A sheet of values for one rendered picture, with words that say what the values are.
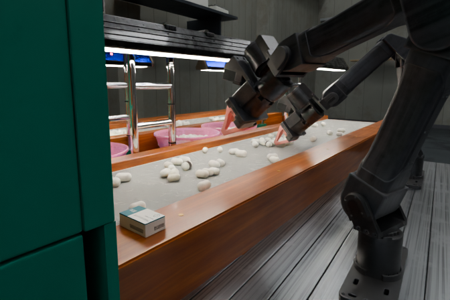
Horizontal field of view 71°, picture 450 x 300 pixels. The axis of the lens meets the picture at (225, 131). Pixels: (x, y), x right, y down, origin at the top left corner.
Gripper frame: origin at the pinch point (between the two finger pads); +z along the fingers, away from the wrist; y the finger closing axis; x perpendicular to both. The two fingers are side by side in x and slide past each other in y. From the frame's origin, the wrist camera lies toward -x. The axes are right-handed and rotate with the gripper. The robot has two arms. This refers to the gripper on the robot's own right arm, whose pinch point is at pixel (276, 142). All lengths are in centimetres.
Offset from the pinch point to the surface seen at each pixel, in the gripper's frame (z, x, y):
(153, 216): -18, 12, 71
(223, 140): 13.4, -11.3, 8.3
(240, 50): -16.2, -27.1, 14.9
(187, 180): -1.1, 3.4, 47.1
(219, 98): 191, -161, -263
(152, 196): -3, 5, 59
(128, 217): -16, 10, 73
